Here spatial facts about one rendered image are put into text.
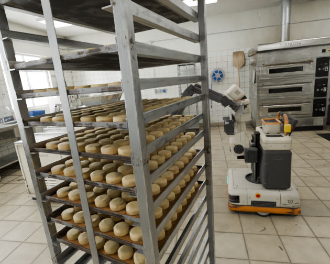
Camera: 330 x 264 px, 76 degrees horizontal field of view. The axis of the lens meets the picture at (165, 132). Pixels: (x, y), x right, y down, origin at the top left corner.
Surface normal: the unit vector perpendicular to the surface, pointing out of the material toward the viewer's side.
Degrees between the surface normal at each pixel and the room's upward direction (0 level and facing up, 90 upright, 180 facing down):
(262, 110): 91
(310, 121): 90
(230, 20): 90
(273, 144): 90
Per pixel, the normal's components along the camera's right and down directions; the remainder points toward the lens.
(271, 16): -0.19, 0.24
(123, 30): -0.43, 0.25
